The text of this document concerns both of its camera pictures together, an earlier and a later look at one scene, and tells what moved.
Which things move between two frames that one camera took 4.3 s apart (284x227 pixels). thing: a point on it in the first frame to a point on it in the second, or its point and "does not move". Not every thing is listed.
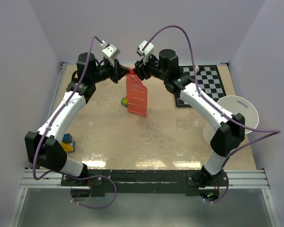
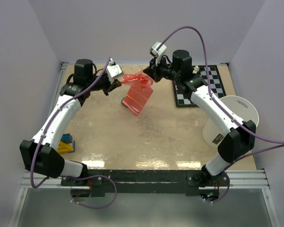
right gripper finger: [138, 73] to [150, 72]
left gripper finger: [123, 71] to [115, 83]
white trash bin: [235, 104] does not move
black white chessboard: [209, 81] does not move
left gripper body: [114, 67] to [104, 83]
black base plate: [144, 182] does not move
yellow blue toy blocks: [67, 143] does not move
